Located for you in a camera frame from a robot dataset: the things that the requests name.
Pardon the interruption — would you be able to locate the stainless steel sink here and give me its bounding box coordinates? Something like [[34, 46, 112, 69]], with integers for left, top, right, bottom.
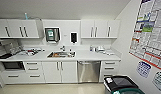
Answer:
[[47, 50, 77, 59]]

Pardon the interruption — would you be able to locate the dish drying rack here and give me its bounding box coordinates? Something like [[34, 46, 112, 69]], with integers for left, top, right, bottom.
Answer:
[[0, 42, 47, 60]]

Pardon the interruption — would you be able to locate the white double-door base cabinet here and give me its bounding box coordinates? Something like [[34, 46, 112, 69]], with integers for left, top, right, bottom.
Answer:
[[42, 60, 79, 84]]

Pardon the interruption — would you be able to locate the wide white drawer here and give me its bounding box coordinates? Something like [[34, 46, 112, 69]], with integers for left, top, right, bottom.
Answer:
[[2, 72, 45, 84]]

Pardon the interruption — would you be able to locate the teal bottle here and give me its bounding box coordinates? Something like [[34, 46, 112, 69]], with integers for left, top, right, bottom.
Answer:
[[24, 12, 29, 20]]

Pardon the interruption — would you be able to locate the large colourful wall poster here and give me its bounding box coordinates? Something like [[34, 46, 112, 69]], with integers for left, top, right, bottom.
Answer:
[[129, 0, 161, 71]]

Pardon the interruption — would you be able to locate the black wall soap dispenser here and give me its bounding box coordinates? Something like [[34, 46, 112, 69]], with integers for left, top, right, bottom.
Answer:
[[69, 31, 78, 44]]

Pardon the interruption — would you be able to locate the grey paper towel dispenser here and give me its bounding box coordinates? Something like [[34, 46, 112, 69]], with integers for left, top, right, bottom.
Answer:
[[44, 27, 61, 43]]

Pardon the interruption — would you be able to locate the stainless steel dishwasher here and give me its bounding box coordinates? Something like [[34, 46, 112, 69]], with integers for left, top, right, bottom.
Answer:
[[77, 60, 101, 84]]

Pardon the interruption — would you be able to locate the black built-in microwave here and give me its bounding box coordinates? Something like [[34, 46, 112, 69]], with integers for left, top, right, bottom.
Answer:
[[0, 60, 26, 72]]

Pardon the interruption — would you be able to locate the blue dish soap bottle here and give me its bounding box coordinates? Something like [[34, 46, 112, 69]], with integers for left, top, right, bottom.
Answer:
[[89, 45, 97, 53]]

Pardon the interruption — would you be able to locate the grey bin green lid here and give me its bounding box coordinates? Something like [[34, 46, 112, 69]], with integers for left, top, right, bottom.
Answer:
[[103, 74, 145, 94]]

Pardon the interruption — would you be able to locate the chrome sink faucet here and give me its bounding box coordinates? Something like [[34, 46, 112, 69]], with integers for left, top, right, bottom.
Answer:
[[59, 45, 67, 54]]

